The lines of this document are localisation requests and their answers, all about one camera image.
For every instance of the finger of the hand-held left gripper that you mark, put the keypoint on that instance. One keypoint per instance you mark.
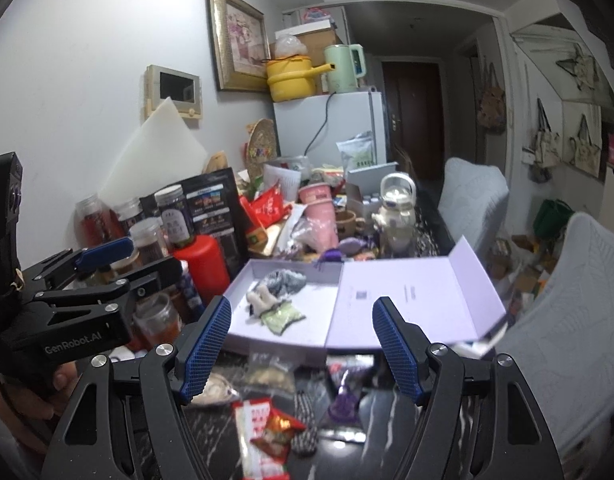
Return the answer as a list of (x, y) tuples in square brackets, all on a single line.
[(107, 252), (157, 272)]

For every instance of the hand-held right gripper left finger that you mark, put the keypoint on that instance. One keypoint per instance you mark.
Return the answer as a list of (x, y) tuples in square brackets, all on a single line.
[(207, 345)]

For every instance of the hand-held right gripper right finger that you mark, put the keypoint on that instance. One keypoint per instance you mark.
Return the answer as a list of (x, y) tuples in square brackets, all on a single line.
[(397, 355)]

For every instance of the white gift box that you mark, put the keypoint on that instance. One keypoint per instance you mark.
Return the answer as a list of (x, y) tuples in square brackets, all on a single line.
[(437, 310)]

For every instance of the red white snack packet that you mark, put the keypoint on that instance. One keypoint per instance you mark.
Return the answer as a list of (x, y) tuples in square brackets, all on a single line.
[(249, 420)]

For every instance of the small red snack packet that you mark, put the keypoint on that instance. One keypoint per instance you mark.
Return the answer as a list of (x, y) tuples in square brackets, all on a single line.
[(279, 435)]

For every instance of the black white striped cloth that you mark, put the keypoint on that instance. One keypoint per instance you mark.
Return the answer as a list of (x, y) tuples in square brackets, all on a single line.
[(304, 425)]

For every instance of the person's left hand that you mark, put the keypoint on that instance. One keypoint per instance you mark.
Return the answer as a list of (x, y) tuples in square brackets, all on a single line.
[(32, 405)]

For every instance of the clear jar red contents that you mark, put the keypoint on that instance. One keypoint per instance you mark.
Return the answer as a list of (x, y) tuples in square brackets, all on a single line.
[(94, 225)]

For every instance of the white-lidded brown jar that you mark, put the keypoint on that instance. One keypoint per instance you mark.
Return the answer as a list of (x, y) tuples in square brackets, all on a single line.
[(149, 240)]

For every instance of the clear jar dark contents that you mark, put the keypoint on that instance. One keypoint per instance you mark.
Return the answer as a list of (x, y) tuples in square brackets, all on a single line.
[(129, 216)]

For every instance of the red canister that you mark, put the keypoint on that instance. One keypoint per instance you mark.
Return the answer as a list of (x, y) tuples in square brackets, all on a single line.
[(202, 265)]

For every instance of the clear packet beige contents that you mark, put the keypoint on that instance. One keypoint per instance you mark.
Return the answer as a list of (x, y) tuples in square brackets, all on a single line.
[(218, 390)]

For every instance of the glass jar orange contents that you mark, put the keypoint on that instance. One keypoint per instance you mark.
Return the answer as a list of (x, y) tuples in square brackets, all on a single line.
[(157, 322)]

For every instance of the clear bag of snacks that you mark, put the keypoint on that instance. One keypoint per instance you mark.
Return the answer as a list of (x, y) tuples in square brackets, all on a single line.
[(272, 372)]

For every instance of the purple candy packet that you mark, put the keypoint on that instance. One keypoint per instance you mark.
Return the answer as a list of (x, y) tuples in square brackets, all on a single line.
[(344, 402)]

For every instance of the green snack packet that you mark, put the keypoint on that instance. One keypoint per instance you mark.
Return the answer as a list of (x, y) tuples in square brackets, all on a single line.
[(282, 318)]

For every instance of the black printed box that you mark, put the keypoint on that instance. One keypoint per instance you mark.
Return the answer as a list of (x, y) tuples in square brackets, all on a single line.
[(212, 210)]

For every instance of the grey snack packet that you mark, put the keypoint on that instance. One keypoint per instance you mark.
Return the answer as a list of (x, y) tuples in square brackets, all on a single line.
[(284, 281)]

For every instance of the purple wrapped candy pouch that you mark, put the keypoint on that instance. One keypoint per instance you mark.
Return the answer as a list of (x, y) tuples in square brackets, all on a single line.
[(349, 247)]

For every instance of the red snack bag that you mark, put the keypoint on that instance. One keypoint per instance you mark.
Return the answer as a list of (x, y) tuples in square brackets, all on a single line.
[(264, 205)]

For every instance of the brown mug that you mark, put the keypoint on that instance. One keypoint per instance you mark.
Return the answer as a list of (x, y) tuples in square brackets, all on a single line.
[(347, 225)]

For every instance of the white paper sheet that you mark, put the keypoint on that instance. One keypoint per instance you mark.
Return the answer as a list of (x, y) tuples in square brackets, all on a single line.
[(282, 180)]

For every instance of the pink paper cup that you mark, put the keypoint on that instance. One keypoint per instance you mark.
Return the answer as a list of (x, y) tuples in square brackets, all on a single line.
[(319, 217)]

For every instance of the grey leaf-pattern chair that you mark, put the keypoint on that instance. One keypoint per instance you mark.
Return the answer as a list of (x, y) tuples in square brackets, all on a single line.
[(577, 310), (472, 205)]

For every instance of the woven round tray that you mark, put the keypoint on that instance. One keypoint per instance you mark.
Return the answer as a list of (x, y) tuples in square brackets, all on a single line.
[(262, 140)]

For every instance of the pale open carton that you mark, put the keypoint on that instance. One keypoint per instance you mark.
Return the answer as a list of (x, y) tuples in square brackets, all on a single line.
[(369, 177)]

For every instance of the green tea pouch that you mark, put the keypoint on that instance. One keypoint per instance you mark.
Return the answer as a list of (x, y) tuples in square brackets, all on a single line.
[(357, 152)]

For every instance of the green bag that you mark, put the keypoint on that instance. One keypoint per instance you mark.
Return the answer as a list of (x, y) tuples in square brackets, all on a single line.
[(552, 217)]

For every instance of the yellow pot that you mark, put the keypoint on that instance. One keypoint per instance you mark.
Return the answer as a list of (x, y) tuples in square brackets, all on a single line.
[(289, 80)]

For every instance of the white fridge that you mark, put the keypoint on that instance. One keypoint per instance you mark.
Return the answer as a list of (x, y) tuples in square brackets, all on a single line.
[(347, 120)]

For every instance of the dark wooden door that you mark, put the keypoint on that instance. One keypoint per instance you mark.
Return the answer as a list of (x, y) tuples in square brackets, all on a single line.
[(412, 115)]

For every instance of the gold framed picture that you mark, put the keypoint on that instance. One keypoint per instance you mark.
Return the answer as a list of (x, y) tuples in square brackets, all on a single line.
[(239, 37)]

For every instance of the white tote bag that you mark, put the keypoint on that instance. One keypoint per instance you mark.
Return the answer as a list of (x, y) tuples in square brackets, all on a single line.
[(544, 145), (584, 152)]

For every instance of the clear plastic bag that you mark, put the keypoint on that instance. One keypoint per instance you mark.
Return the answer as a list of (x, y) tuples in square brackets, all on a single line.
[(289, 45)]

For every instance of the brown patterned tote bag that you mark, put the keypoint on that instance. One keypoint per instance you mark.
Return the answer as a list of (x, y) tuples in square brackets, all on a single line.
[(491, 107)]

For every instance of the green electric kettle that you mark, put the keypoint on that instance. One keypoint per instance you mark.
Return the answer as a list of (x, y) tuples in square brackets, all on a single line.
[(342, 70)]

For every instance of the cardboard box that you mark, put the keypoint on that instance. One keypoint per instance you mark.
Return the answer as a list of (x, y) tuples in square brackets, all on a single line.
[(319, 42)]

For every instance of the flat white box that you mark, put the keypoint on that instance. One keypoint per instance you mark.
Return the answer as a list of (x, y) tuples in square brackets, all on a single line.
[(307, 27)]

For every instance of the star-shaped hanging bag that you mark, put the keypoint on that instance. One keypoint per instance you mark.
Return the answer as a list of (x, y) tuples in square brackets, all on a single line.
[(579, 67)]

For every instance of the wall intercom panel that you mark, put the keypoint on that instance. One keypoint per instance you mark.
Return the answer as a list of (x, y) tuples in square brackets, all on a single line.
[(174, 87)]

